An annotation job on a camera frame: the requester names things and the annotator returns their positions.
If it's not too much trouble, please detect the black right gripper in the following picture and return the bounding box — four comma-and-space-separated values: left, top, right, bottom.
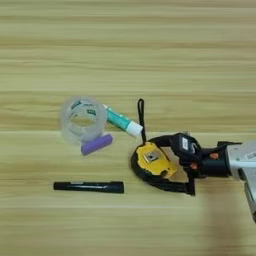
145, 134, 232, 197

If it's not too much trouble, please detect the yellow black tape measure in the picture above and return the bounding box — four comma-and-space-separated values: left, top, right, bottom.
130, 98, 180, 188

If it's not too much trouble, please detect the purple cylinder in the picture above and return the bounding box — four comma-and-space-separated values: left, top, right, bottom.
80, 133, 114, 157

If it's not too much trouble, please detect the clear adhesive tape roll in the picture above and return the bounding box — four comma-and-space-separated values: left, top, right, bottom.
59, 96, 108, 145

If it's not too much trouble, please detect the black box with white label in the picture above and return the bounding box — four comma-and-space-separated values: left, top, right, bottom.
170, 132, 203, 166

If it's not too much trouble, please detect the green white glue stick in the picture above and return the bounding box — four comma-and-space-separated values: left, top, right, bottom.
102, 103, 144, 138

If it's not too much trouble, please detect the black marker pen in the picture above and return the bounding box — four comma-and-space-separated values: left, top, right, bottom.
53, 180, 125, 195

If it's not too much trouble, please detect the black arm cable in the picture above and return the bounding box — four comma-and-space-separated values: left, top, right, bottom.
216, 141, 243, 150

